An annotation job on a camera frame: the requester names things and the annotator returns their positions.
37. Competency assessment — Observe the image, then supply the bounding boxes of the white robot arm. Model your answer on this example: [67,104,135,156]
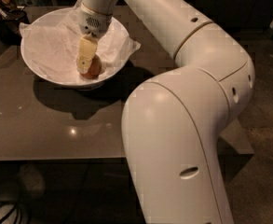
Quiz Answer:
[79,0,255,224]

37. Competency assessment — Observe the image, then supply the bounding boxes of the white sock foot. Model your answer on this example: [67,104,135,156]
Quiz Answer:
[18,164,46,199]

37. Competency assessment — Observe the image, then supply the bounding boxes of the red yellow apple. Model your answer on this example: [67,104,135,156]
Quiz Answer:
[82,56,102,79]

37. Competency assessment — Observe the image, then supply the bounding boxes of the black cables on floor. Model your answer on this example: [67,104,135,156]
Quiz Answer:
[0,193,33,224]

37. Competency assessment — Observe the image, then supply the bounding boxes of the dark bag with strap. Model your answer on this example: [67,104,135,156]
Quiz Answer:
[0,0,29,45]

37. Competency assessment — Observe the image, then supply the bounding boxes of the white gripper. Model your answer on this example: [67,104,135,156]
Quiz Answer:
[76,3,112,74]

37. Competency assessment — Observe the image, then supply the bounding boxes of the white bowl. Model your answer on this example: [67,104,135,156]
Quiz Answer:
[20,7,131,91]

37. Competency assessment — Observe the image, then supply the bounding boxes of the white crumpled paper sheet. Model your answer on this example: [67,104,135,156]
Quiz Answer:
[19,0,142,86]

